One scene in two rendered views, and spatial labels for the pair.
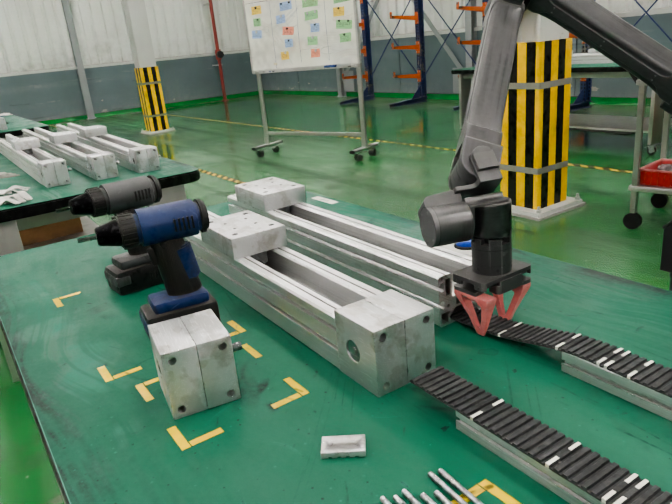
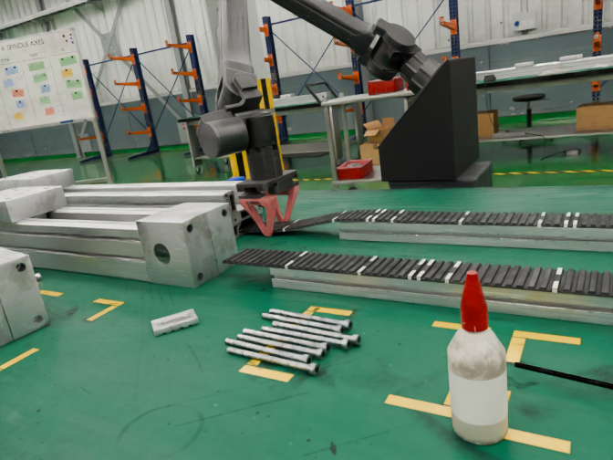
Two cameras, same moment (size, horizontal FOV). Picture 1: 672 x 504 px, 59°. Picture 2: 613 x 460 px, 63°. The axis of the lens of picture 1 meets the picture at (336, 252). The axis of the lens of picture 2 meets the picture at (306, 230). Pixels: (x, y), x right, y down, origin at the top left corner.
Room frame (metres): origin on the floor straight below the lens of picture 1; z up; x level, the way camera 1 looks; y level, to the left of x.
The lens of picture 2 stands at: (0.01, 0.09, 1.03)
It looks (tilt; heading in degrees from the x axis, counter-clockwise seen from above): 16 degrees down; 335
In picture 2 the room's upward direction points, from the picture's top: 8 degrees counter-clockwise
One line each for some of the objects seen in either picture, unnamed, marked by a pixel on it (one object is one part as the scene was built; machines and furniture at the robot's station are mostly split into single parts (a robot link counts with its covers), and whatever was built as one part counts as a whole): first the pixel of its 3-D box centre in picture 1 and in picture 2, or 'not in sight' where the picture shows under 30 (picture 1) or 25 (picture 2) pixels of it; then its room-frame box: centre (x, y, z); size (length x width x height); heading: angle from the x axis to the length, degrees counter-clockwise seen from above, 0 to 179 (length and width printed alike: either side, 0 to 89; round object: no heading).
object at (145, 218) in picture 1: (153, 273); not in sight; (0.91, 0.30, 0.89); 0.20 x 0.08 x 0.22; 116
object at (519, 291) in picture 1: (498, 298); (275, 203); (0.82, -0.24, 0.83); 0.07 x 0.07 x 0.09; 32
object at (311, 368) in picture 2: not in sight; (270, 359); (0.41, -0.04, 0.78); 0.11 x 0.01 x 0.01; 29
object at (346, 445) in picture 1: (343, 446); (174, 322); (0.56, 0.01, 0.78); 0.05 x 0.03 x 0.01; 86
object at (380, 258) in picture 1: (327, 239); (105, 207); (1.20, 0.02, 0.82); 0.80 x 0.10 x 0.09; 32
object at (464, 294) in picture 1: (486, 303); (267, 208); (0.80, -0.22, 0.83); 0.07 x 0.07 x 0.09; 32
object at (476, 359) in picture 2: not in sight; (475, 354); (0.23, -0.13, 0.84); 0.04 x 0.04 x 0.12
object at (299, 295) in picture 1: (246, 263); (24, 235); (1.10, 0.18, 0.82); 0.80 x 0.10 x 0.09; 32
